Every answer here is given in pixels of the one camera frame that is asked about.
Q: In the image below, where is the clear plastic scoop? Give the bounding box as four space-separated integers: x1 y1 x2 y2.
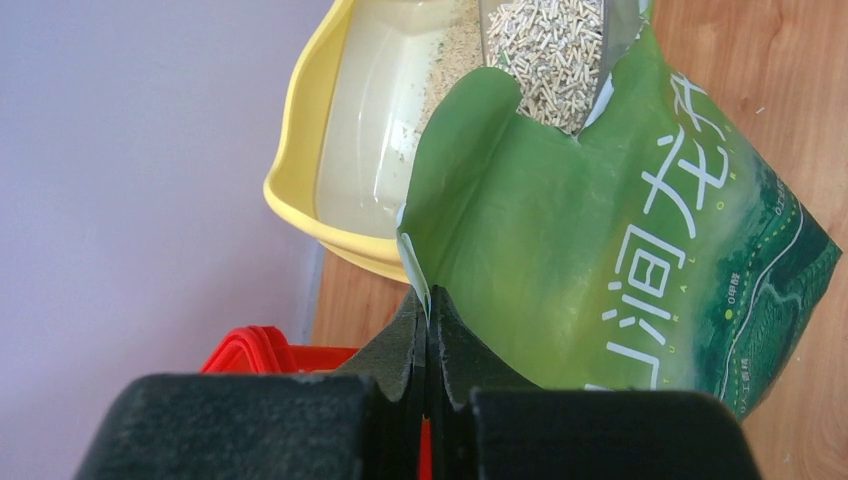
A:
478 0 653 135

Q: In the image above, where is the yellow litter box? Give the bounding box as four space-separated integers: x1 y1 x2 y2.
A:
263 1 482 282

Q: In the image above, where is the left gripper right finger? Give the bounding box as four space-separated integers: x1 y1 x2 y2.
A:
427 286 761 479

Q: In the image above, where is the green litter bag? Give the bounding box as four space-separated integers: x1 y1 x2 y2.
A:
398 1 841 418

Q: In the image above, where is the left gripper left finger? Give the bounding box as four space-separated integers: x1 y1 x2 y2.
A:
76 291 426 479

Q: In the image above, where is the red plastic basket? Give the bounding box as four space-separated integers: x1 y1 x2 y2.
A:
199 324 435 480

